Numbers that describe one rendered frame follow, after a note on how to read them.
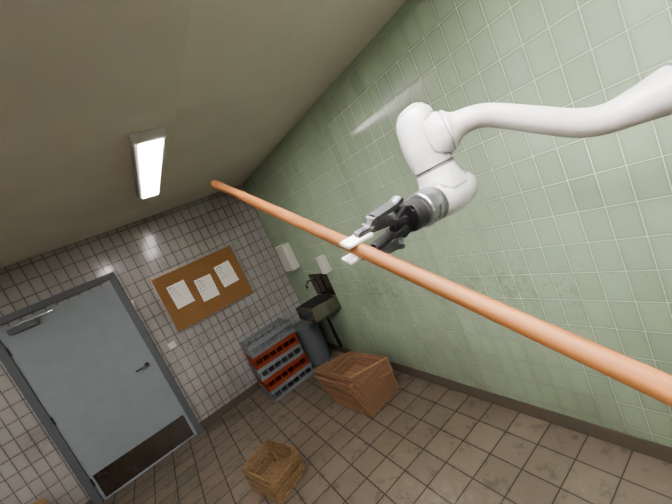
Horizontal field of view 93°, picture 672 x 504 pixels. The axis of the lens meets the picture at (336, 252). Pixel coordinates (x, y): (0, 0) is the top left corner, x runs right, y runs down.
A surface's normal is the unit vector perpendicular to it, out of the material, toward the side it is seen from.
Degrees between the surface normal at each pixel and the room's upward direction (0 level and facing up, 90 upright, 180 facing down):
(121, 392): 90
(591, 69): 90
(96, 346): 90
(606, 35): 90
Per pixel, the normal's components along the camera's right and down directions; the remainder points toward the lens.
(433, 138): -0.18, 0.21
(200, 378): 0.51, -0.10
